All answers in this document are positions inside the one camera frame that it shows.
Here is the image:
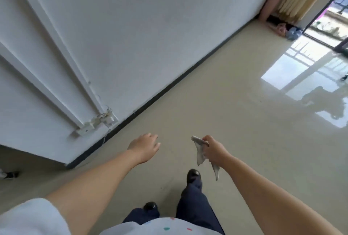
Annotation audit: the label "black and white shoe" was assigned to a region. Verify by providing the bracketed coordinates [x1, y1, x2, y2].
[0, 169, 20, 180]

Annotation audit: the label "person's right hand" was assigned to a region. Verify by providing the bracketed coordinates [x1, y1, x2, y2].
[202, 135, 231, 169]

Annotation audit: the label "person's left hand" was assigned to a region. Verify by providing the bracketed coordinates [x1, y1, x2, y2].
[127, 133, 161, 165]

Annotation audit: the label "white wall socket box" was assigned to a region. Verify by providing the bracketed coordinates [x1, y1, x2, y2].
[76, 107, 119, 136]

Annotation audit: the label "black right shoe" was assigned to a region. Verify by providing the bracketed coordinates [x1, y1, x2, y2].
[187, 169, 202, 186]

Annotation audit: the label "white dotted shirt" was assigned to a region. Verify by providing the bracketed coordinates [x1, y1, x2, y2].
[0, 198, 223, 235]

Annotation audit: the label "grey cleaning cloth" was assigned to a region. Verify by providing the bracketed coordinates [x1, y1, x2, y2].
[191, 136, 221, 181]

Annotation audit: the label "dark sliding door frame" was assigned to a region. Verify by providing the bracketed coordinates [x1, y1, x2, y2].
[302, 0, 348, 53]

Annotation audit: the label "person's right forearm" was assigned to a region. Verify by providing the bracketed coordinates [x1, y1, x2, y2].
[218, 156, 343, 235]

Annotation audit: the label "blue plastic bag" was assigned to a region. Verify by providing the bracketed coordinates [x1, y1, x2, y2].
[285, 27, 303, 41]

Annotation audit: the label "navy blue trousers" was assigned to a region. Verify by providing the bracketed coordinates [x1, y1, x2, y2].
[122, 181, 225, 235]

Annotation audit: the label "pink board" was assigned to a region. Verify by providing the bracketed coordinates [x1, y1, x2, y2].
[258, 0, 290, 22]

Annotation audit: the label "white wall cable duct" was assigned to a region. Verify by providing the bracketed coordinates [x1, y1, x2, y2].
[0, 0, 119, 129]

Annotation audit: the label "person's left forearm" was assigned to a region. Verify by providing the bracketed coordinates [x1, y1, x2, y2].
[45, 148, 142, 228]

